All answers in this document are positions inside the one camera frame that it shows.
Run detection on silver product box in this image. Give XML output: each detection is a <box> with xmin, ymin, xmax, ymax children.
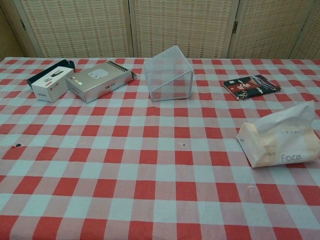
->
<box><xmin>65</xmin><ymin>60</ymin><xmax>138</xmax><ymax>104</ymax></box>

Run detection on dark floral pouch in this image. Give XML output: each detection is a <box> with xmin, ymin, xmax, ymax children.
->
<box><xmin>222</xmin><ymin>74</ymin><xmax>283</xmax><ymax>101</ymax></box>

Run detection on cream soft tissue pack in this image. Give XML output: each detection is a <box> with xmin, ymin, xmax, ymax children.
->
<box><xmin>236</xmin><ymin>100</ymin><xmax>320</xmax><ymax>169</ymax></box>

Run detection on woven folding screen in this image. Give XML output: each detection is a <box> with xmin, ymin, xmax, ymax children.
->
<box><xmin>0</xmin><ymin>0</ymin><xmax>320</xmax><ymax>60</ymax></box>

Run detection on white wire mesh basket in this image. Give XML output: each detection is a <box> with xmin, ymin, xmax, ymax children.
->
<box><xmin>142</xmin><ymin>45</ymin><xmax>196</xmax><ymax>102</ymax></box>

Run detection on red and white checkered tablecloth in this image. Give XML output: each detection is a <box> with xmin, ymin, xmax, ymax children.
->
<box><xmin>0</xmin><ymin>56</ymin><xmax>320</xmax><ymax>240</ymax></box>

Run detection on white and black product box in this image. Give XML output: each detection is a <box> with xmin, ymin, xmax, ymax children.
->
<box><xmin>26</xmin><ymin>59</ymin><xmax>76</xmax><ymax>103</ymax></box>

